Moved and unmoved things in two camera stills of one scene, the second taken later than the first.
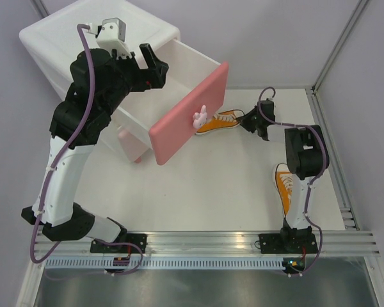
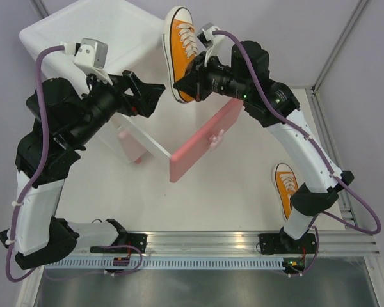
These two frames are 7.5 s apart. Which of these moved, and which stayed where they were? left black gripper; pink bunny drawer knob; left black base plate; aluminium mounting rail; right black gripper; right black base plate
Moved: right black gripper; left black gripper; pink bunny drawer knob
Stayed: aluminium mounting rail; left black base plate; right black base plate
